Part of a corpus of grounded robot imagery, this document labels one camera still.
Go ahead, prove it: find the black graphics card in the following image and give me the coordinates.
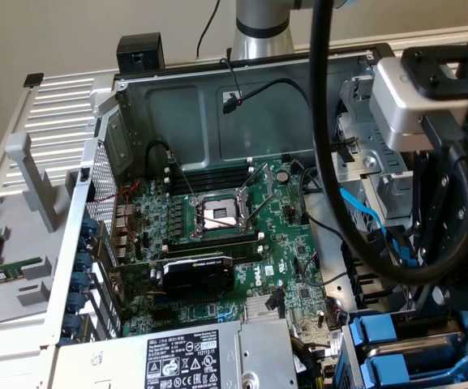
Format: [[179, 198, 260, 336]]
[[109, 254, 259, 301]]

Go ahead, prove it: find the grey power supply unit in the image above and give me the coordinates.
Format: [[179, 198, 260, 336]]
[[54, 318, 299, 389]]

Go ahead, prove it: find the black wire with plug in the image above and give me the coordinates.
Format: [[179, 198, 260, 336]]
[[221, 78, 356, 163]]

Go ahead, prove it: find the blue plastic disk carrier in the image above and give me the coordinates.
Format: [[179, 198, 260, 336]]
[[359, 353, 468, 385]]

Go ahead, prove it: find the black SATA wire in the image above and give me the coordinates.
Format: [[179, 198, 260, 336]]
[[266, 288, 286, 318]]

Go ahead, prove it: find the yellow black braided wire bundle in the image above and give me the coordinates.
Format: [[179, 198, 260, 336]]
[[291, 336, 332, 389]]

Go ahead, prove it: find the blue SATA wire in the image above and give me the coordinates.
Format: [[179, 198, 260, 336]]
[[338, 186, 415, 280]]

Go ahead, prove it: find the open metal PC case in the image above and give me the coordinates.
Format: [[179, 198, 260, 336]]
[[41, 42, 468, 389]]

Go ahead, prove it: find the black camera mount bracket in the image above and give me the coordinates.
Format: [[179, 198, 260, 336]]
[[399, 44, 468, 102]]

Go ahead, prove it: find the black RAM slot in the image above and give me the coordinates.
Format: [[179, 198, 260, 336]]
[[164, 170, 255, 195], [163, 161, 255, 184]]

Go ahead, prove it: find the grey plastic parts rack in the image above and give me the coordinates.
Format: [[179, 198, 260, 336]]
[[0, 131, 84, 331]]

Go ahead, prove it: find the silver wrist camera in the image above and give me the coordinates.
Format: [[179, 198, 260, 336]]
[[369, 58, 468, 153]]

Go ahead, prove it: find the hard drive in blue caddy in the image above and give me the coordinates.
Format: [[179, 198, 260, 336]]
[[338, 307, 468, 386]]

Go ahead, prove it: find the installed green RAM stick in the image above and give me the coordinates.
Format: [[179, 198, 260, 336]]
[[166, 237, 261, 254]]

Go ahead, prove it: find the silver chipset heatsink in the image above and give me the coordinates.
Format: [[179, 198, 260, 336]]
[[244, 297, 287, 323]]

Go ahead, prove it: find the thin black cable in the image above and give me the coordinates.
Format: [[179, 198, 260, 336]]
[[196, 0, 222, 57]]

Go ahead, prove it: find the thin steel locking lever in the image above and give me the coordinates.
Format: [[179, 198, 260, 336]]
[[168, 150, 197, 203], [244, 197, 275, 226], [239, 161, 270, 192]]

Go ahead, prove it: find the thick black camera cable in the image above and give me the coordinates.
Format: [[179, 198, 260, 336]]
[[309, 0, 468, 284]]

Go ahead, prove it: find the black plastic block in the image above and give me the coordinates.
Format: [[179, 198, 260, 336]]
[[116, 32, 165, 74]]

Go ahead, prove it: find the green Dell motherboard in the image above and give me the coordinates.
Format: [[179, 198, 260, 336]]
[[111, 157, 348, 365]]

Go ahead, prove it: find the open CPU socket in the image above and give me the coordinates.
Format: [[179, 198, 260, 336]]
[[188, 190, 259, 240]]

